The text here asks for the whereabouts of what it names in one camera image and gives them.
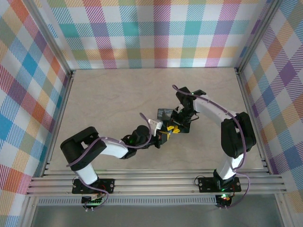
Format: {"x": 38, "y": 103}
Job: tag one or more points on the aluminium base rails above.
{"x": 154, "y": 183}

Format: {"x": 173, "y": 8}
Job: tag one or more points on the grey metal shelf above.
{"x": 154, "y": 216}

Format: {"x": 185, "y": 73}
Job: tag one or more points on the right controller board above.
{"x": 224, "y": 198}

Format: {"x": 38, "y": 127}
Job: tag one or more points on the controller board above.
{"x": 224, "y": 198}
{"x": 92, "y": 201}

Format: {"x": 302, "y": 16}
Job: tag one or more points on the left controller board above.
{"x": 92, "y": 201}

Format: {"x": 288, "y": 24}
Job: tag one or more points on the starry night print box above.
{"x": 163, "y": 113}

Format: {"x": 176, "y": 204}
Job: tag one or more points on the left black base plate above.
{"x": 106, "y": 185}

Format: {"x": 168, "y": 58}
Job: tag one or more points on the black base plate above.
{"x": 206, "y": 184}
{"x": 106, "y": 185}

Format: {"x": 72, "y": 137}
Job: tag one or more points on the aluminium corner post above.
{"x": 259, "y": 35}
{"x": 50, "y": 40}

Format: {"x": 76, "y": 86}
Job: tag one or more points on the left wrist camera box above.
{"x": 155, "y": 125}

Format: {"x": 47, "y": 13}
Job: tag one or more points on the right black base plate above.
{"x": 206, "y": 184}

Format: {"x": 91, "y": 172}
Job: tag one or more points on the aluminium side rail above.
{"x": 62, "y": 111}
{"x": 248, "y": 94}

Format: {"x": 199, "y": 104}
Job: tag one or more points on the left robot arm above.
{"x": 82, "y": 146}

